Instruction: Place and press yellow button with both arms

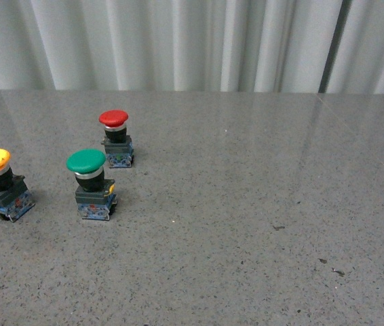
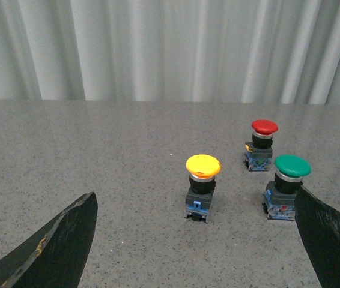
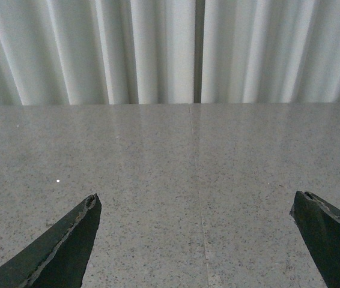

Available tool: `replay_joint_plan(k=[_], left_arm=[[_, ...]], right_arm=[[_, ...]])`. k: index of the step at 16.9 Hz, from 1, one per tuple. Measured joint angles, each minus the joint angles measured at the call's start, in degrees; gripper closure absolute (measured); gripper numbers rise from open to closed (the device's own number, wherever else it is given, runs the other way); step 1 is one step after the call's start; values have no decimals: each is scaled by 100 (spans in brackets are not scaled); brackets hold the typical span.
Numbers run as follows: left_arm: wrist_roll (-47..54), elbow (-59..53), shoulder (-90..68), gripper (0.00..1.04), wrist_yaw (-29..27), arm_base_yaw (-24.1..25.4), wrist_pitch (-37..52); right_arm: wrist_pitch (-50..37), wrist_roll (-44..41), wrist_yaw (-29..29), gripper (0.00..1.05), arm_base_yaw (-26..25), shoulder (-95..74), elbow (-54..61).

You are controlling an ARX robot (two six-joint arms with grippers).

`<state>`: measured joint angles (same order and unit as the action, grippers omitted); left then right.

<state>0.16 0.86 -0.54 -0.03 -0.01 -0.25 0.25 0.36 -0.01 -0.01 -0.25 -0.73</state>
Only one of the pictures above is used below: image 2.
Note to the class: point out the green push button switch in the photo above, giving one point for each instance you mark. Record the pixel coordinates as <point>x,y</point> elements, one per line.
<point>280,194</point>

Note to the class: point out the red push button switch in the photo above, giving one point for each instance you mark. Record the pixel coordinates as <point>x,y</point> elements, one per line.
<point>259,152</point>

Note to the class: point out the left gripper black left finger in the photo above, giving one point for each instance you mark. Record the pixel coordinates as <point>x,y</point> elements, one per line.
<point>56,254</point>

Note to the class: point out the yellow push button switch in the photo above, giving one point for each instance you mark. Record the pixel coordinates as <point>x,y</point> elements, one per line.
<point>202,170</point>

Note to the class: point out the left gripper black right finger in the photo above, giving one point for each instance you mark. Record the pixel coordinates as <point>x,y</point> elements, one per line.
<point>319,229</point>

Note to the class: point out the white pleated curtain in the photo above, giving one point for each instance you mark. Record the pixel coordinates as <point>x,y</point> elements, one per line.
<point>225,51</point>

